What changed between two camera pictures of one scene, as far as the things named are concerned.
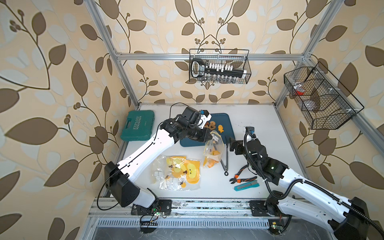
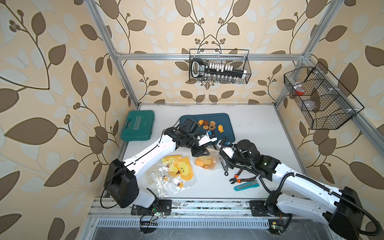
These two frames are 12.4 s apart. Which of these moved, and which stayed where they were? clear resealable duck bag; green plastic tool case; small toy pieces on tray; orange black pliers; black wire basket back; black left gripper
Moved: black left gripper; clear resealable duck bag
Stayed: green plastic tool case; black wire basket back; orange black pliers; small toy pieces on tray
